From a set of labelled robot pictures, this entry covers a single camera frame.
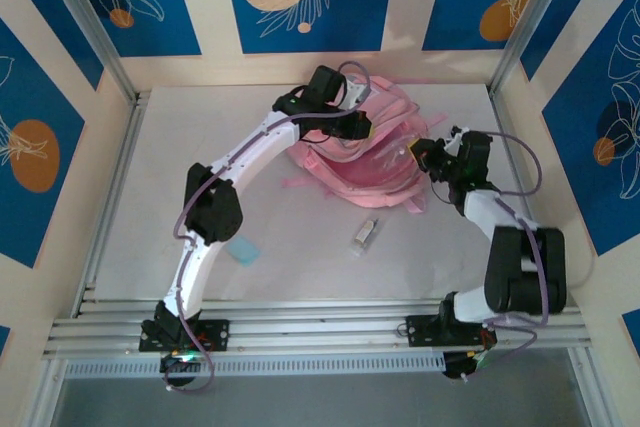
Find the pink backpack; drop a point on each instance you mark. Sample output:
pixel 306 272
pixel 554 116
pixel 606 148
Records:
pixel 370 182

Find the small clear packet beige stick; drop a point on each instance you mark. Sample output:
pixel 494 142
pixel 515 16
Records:
pixel 364 234

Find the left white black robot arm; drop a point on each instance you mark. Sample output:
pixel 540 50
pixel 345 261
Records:
pixel 260 142

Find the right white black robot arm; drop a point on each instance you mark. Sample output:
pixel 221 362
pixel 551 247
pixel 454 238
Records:
pixel 482 207

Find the light blue eraser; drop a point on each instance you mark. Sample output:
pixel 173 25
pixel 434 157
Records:
pixel 245 252

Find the right base black electronics box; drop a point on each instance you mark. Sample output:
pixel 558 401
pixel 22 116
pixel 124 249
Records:
pixel 455 364

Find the base black electronics box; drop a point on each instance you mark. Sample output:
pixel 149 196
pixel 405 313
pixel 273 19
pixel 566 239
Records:
pixel 455 364
pixel 175 364

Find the left base black electronics box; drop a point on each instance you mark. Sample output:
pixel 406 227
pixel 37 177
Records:
pixel 175 364

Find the right aluminium side rail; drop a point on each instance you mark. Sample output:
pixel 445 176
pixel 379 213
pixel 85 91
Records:
pixel 502 114

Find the aluminium side rail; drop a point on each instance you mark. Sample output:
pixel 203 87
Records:
pixel 125 147
pixel 502 114

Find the right aluminium corner post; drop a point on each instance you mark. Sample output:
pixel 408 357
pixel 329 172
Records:
pixel 532 12

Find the aluminium corner post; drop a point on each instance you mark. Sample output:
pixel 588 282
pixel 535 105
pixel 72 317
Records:
pixel 532 12
pixel 85 12

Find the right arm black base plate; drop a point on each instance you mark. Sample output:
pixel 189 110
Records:
pixel 420 331

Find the aluminium cross rail frame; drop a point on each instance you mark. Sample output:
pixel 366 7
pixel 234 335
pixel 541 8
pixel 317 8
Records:
pixel 320 327

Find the left aluminium side rail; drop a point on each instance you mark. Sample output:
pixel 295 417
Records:
pixel 125 147

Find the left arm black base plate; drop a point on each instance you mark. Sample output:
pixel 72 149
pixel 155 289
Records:
pixel 220 334

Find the left aluminium corner post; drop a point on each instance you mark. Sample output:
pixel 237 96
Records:
pixel 85 12

